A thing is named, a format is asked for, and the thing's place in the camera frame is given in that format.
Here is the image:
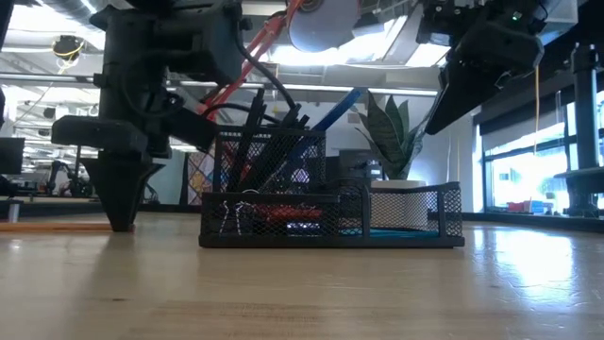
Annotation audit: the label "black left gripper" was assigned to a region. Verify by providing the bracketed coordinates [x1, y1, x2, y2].
[50, 42, 219, 233]

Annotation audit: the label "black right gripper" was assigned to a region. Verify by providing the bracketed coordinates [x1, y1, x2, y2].
[423, 18, 547, 137]

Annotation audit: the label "yellow pencil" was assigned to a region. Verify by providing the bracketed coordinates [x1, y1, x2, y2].
[0, 222, 137, 233]

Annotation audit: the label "blue sticky note pad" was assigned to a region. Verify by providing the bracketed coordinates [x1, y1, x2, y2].
[337, 228, 441, 239]

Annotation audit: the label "red marker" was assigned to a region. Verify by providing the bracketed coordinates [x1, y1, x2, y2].
[254, 205, 327, 224]

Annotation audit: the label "black mesh desk organizer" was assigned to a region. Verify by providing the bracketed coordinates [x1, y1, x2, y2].
[197, 125, 467, 250]

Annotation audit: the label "pale green curtain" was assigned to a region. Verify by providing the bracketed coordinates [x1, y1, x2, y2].
[153, 150, 189, 205]

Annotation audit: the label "background black robot arms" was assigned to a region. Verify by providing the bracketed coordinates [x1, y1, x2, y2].
[44, 160, 95, 199]

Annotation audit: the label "green snake plant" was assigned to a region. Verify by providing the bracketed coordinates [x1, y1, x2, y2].
[356, 91, 438, 181]

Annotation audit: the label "colourful patchwork quilt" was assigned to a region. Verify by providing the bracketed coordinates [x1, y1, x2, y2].
[187, 150, 216, 206]

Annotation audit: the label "white plant pot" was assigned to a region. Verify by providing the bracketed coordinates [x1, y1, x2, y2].
[370, 178, 428, 231]

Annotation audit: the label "black binder clip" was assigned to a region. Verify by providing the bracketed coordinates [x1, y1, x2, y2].
[235, 200, 259, 235]
[217, 200, 237, 235]

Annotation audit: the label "black monitor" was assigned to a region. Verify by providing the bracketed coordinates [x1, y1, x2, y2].
[0, 137, 25, 176]

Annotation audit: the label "red and blue boxes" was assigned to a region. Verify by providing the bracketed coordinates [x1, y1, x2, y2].
[507, 199, 547, 214]

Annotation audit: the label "red desk lamp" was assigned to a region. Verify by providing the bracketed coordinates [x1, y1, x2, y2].
[200, 0, 362, 190]

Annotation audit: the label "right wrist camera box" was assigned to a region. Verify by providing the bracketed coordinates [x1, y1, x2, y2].
[416, 2, 478, 47]

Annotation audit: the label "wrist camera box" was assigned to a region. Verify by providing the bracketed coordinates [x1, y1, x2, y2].
[416, 2, 478, 47]
[155, 2, 245, 87]

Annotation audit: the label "yellow hanging cord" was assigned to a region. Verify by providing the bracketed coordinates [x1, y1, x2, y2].
[532, 65, 542, 155]

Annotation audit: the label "black metal post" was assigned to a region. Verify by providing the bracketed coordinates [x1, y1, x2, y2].
[554, 42, 604, 218]

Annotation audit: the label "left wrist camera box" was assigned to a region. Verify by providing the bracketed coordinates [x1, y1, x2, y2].
[155, 2, 245, 87]

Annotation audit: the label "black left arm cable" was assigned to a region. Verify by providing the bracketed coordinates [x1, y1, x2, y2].
[233, 35, 306, 125]

